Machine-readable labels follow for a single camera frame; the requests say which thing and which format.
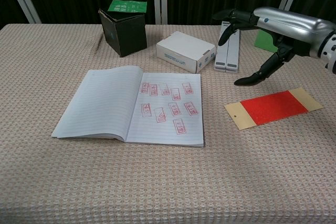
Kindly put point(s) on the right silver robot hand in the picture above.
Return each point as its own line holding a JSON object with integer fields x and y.
{"x": 288, "y": 28}

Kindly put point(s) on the red and tan card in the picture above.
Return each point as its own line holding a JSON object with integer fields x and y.
{"x": 273, "y": 107}

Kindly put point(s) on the white cardboard box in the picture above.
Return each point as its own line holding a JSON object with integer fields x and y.
{"x": 181, "y": 48}

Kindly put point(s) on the black box with green flap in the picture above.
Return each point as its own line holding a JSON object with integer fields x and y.
{"x": 126, "y": 35}

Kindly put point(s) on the open lined notebook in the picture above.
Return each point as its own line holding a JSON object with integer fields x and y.
{"x": 105, "y": 100}

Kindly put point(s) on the beige waffle tablecloth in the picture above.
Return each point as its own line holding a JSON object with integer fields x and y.
{"x": 157, "y": 182}

